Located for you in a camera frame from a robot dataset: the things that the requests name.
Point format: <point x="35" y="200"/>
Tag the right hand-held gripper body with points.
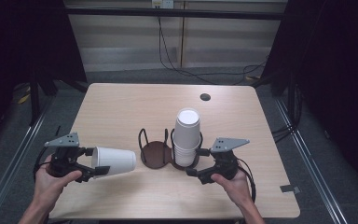
<point x="225" y="163"/>

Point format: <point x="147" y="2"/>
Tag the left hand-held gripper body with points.
<point x="63" y="158"/>

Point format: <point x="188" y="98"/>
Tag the white disposable cup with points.
<point x="115" y="160"/>

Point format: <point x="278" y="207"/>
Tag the stack of white paper cups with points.
<point x="186" y="133"/>

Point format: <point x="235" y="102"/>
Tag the brown cup holder tray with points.
<point x="155" y="154"/>

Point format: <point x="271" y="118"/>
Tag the person's right hand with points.
<point x="237" y="189"/>

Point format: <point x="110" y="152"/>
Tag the person's left hand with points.
<point x="48" y="186"/>

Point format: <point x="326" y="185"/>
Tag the black table grommet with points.
<point x="205" y="97"/>

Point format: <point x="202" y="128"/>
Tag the grey tape strip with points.
<point x="289" y="188"/>

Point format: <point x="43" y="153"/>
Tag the dark curtain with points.
<point x="332" y="62"/>
<point x="21" y="40"/>

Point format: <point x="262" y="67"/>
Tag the black horizontal metal bar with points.
<point x="167" y="13"/>

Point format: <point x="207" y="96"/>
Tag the metal floor rail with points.
<point x="310" y="161"/>
<point x="15" y="152"/>

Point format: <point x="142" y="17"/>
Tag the white wall outlet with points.
<point x="163" y="3"/>

